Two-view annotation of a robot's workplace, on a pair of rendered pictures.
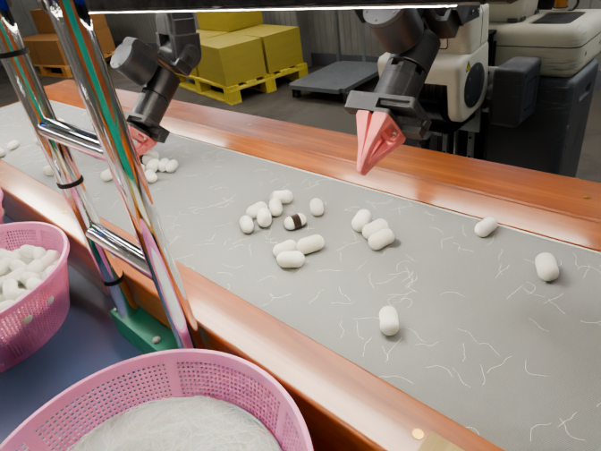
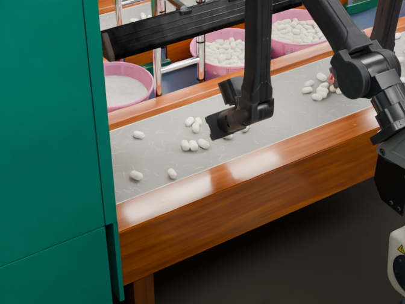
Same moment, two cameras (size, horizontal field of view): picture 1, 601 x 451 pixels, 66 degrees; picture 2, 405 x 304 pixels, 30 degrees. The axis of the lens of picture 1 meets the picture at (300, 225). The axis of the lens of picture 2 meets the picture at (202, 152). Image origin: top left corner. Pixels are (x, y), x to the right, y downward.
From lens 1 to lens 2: 215 cm
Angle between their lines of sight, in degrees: 79
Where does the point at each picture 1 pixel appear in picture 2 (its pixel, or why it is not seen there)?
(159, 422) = (138, 96)
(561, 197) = (169, 193)
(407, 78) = (223, 114)
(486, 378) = not seen: hidden behind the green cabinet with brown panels
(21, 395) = (186, 81)
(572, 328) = not seen: hidden behind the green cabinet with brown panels
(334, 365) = (124, 116)
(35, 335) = (207, 76)
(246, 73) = not seen: outside the picture
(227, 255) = (209, 110)
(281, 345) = (139, 108)
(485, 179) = (202, 181)
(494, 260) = (153, 171)
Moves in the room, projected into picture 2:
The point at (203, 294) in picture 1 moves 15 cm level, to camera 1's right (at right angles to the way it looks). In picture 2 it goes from (176, 96) to (164, 125)
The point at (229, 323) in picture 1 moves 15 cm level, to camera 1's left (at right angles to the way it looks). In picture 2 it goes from (156, 101) to (168, 75)
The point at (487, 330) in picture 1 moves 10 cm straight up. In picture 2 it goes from (122, 155) to (119, 125)
